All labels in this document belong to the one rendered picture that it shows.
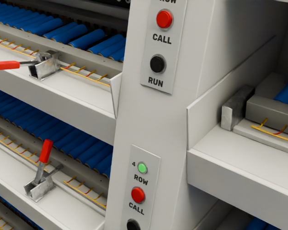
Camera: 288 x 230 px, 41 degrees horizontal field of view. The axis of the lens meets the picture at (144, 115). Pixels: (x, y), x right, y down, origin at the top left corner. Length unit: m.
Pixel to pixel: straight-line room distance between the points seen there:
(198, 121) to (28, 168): 0.38
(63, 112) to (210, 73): 0.22
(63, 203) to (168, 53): 0.32
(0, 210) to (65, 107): 0.41
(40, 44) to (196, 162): 0.31
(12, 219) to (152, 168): 0.47
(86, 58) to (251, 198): 0.28
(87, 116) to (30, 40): 0.19
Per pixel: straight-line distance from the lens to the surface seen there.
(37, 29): 0.66
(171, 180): 0.40
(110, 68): 0.48
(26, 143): 0.70
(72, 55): 0.54
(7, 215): 0.84
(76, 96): 0.48
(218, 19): 0.36
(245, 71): 0.44
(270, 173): 0.36
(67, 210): 0.59
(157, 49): 0.38
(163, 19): 0.36
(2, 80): 0.61
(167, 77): 0.37
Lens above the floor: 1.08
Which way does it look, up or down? 20 degrees down
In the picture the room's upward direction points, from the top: 8 degrees clockwise
